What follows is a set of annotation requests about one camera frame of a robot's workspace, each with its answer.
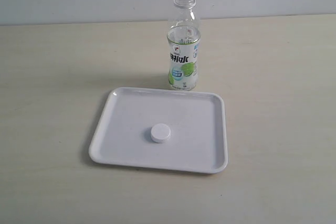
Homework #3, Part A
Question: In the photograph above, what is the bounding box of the white bottle cap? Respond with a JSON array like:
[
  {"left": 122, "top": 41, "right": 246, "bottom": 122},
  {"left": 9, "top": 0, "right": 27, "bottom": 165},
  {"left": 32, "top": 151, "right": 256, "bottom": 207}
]
[{"left": 150, "top": 123, "right": 171, "bottom": 143}]

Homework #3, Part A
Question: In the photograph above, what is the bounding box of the clear plastic water bottle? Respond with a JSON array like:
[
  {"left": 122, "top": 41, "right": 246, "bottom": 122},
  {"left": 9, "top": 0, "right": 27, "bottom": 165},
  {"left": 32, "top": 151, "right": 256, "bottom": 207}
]
[{"left": 167, "top": 0, "right": 201, "bottom": 91}]

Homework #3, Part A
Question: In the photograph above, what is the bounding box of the white rectangular tray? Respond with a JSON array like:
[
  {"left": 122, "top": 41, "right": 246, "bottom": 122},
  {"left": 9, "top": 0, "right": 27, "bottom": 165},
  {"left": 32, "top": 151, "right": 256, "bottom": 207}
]
[{"left": 88, "top": 87, "right": 228, "bottom": 174}]

